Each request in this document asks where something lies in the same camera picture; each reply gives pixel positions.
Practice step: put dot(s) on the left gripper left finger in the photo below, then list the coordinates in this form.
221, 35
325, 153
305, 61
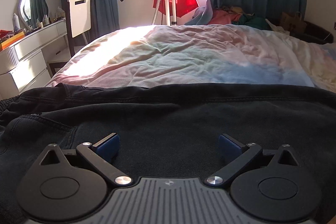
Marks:
65, 185

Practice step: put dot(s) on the red hanging garment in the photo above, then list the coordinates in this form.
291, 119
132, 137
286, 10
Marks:
183, 7

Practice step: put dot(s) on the black garment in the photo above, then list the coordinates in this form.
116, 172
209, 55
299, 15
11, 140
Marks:
169, 130

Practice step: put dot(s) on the white dresser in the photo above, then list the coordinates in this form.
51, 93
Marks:
23, 65

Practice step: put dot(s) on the orange tray on dresser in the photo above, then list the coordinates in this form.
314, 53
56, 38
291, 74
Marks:
12, 40

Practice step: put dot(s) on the white garment in pile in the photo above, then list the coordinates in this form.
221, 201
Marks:
278, 29

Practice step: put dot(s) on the black armchair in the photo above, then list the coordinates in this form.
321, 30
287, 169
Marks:
315, 34

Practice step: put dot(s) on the white folding chair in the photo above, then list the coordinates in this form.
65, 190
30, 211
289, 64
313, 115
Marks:
80, 23

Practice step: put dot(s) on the light blue garment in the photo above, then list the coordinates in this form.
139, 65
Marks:
202, 16

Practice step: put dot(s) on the brown paper bag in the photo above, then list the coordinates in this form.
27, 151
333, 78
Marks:
293, 23

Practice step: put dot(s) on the pastel tie-dye duvet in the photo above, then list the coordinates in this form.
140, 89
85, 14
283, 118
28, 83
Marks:
149, 56

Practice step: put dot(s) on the pink garment in pile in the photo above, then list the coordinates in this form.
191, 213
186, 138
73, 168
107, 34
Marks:
223, 17

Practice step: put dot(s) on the green garment in pile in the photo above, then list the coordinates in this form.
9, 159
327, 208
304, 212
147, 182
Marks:
253, 21

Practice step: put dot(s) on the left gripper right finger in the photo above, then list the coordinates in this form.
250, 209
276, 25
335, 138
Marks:
271, 185

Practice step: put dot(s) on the wavy frame mirror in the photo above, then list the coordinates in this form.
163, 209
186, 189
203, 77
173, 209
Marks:
32, 11

